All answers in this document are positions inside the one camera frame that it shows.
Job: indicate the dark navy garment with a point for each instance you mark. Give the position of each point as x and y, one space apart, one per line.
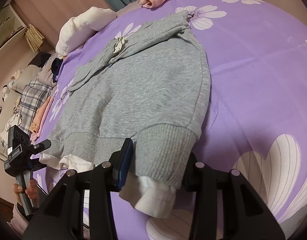
55 68

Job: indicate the plaid grey blanket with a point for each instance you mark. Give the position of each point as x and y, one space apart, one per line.
34 95

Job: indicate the white plush pillow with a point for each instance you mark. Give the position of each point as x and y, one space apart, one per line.
77 30

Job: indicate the pink sleeve left forearm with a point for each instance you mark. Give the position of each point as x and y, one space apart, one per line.
19 221

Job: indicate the grey sweatshirt with white hem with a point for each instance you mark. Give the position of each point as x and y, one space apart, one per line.
152 87

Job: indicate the person's left hand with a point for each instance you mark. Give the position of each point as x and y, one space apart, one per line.
31 191

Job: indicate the purple floral bed sheet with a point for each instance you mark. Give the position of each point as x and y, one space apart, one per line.
257 117

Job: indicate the white shelf unit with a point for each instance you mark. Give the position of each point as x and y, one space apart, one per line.
12 28

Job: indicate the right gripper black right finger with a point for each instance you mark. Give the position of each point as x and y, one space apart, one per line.
245 214

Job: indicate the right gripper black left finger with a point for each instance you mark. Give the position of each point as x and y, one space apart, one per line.
61 214

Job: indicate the pink folded clothes at bedside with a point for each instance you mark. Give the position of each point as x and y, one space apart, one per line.
39 119

